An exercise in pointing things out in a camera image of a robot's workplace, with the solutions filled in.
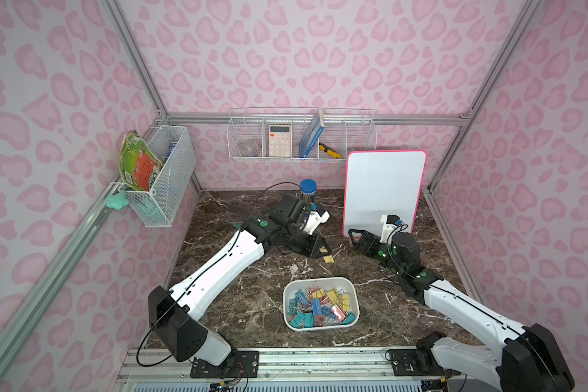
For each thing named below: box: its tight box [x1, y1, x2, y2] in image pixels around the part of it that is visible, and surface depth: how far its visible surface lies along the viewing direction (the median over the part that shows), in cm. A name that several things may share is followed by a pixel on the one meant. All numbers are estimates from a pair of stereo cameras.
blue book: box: [298, 109, 326, 160], surface depth 90 cm
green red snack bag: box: [119, 129, 163, 192], surface depth 74 cm
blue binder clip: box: [311, 298, 323, 317], surface depth 81 cm
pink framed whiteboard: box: [343, 150, 428, 239], surface depth 92 cm
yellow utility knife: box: [318, 142, 343, 159], surface depth 100 cm
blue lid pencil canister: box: [299, 178, 318, 204], surface depth 97 cm
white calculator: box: [268, 124, 292, 158], surface depth 97 cm
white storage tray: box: [282, 276, 361, 331], surface depth 83 cm
